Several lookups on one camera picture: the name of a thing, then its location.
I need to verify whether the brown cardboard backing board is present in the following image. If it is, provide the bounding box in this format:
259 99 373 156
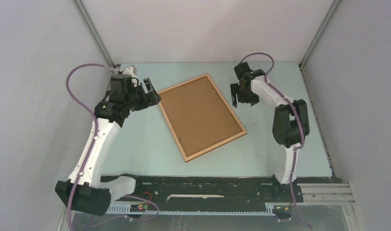
160 77 244 158

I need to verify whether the wooden picture frame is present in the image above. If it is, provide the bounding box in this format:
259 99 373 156
156 73 248 163

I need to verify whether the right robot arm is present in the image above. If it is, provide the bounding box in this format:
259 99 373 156
230 62 310 201

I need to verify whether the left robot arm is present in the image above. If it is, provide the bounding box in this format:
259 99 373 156
55 74 161 216

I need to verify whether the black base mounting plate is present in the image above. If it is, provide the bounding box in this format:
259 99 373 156
132 176 303 213

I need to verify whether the small green circuit board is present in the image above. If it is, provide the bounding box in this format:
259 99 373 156
130 205 147 213

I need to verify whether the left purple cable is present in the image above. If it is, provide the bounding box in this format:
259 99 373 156
65 63 160 231

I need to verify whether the purple cable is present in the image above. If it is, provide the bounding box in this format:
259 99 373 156
239 52 314 230
65 63 160 231

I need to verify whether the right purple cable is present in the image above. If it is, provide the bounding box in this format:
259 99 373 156
239 52 314 230

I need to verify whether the left corner metal post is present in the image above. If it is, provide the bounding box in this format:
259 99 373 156
71 0 120 68

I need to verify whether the corner metal post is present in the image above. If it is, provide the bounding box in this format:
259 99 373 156
299 0 343 176
71 0 120 68

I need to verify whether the aluminium rail frame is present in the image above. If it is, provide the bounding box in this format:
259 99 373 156
56 181 356 231

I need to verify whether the right corner metal post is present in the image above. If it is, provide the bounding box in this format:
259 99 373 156
299 0 343 176

